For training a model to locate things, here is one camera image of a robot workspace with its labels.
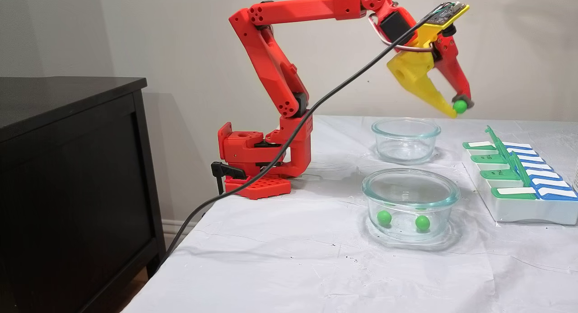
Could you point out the green ball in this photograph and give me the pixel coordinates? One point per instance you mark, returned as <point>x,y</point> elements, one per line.
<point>460,106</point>
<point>422,223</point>
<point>384,218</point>

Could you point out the weekly pill organizer box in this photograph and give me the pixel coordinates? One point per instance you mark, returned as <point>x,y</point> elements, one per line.
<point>519,209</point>

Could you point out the black wooden cabinet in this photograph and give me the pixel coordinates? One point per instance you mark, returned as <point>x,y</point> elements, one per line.
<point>67,191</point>

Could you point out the glass bowl with green balls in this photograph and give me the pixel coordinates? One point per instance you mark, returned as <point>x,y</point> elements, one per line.
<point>411,235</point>

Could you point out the black table clamp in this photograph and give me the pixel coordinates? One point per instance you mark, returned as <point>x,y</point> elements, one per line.
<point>226,170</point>

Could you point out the glass bowl for red balls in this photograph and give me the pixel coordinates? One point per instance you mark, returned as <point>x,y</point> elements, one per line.
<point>406,157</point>

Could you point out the white tablecloth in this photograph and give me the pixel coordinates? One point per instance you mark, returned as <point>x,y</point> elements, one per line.
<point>316,268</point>

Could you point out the camera board on yellow mount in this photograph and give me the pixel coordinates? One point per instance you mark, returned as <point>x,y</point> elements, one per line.
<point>445,17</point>

